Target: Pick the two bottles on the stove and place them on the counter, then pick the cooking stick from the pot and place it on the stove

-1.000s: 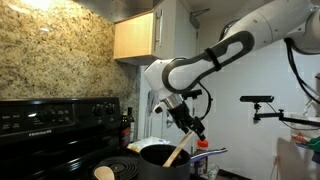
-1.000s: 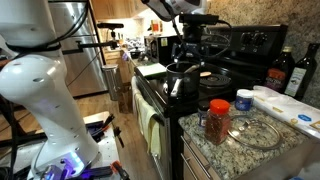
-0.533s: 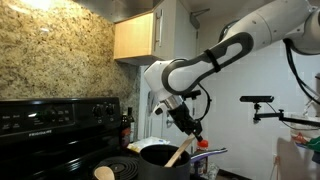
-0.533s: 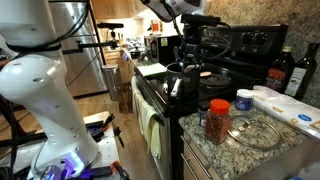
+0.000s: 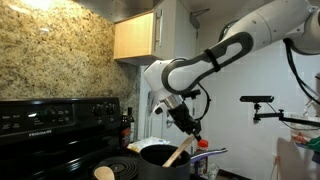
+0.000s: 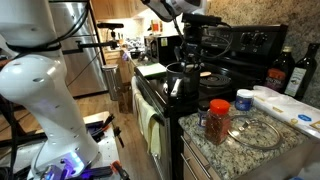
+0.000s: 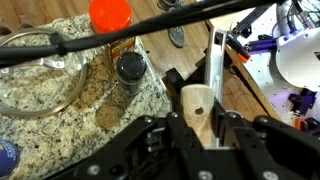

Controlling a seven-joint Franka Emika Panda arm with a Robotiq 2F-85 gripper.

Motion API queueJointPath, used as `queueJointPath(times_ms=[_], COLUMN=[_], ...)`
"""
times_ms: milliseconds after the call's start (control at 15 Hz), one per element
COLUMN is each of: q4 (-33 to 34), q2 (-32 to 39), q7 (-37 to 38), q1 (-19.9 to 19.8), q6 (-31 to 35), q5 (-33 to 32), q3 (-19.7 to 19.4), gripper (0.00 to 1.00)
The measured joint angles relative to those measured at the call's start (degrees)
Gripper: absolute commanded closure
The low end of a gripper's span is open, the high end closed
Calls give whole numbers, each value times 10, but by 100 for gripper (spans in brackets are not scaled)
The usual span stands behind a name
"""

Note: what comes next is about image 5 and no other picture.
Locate light wooden stirring spatula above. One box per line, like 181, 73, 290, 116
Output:
162, 133, 196, 168

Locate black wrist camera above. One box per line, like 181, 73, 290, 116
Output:
181, 88, 202, 101

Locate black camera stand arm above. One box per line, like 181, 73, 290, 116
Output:
252, 101, 320, 128

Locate green object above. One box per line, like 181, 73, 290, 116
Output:
305, 135, 320, 153

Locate dark olive oil bottle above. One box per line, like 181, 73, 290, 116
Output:
127, 106, 136, 143

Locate red capped chili flake bottle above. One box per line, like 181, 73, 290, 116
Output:
194, 138, 210, 177

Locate clear bowl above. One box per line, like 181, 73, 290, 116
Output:
288, 113, 320, 140

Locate steel range hood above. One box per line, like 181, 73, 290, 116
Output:
73, 0, 165, 24

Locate silver cabinet handle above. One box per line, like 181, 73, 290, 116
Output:
153, 8, 165, 52

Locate black coil burner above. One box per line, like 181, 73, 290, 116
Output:
94, 155, 141, 180

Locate white panel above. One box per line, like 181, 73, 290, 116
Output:
275, 136, 320, 180

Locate grey door closer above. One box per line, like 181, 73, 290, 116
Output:
189, 7, 211, 30

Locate white door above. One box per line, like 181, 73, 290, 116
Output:
164, 0, 198, 154

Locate small black capped spice bottle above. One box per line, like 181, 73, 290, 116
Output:
190, 158, 202, 177

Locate black cooking pot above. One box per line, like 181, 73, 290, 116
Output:
137, 144, 229, 180

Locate dark bottle orange label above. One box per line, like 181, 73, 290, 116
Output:
120, 113, 132, 150

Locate black bar camera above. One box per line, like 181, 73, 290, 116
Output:
239, 95, 275, 103

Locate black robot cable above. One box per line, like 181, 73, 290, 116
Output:
194, 38, 320, 122

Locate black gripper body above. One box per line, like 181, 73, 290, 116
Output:
167, 102, 201, 135

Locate black electric stove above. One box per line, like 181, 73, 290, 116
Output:
0, 96, 142, 180

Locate white plastic bag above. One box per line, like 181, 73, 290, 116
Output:
126, 136, 171, 154

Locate light wooden wall cabinet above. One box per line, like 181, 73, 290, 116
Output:
113, 0, 178, 66

